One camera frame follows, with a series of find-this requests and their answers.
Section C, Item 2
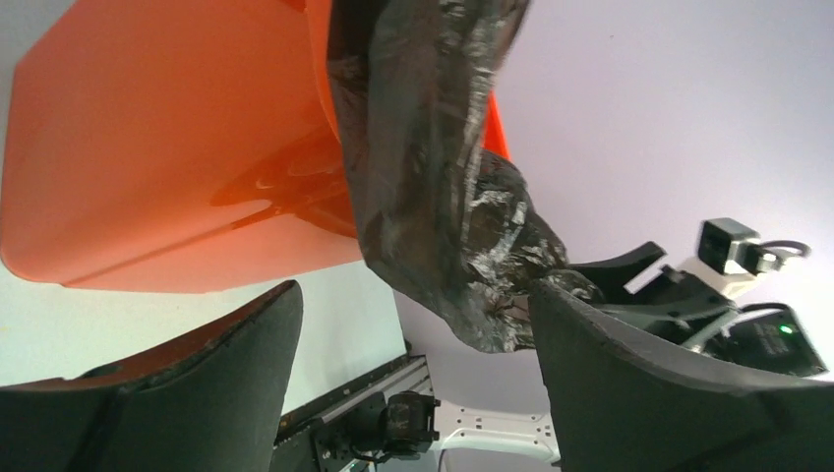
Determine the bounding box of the black plastic trash bag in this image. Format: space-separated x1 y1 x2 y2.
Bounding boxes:
327 1 603 353

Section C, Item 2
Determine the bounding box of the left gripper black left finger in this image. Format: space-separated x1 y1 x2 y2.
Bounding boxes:
1 280 303 471

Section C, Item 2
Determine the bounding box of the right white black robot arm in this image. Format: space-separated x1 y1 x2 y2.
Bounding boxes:
308 236 833 471

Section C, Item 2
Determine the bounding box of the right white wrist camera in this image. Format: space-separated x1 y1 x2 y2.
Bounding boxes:
677 217 782 301

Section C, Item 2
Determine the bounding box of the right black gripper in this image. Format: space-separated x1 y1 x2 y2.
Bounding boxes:
570 242 737 346

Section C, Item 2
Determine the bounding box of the orange plastic trash bin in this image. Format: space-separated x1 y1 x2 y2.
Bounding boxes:
0 0 512 294

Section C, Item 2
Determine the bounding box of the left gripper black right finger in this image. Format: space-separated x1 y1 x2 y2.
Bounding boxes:
528 282 833 471

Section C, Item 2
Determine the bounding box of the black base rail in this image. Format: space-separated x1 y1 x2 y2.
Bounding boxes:
268 355 440 472

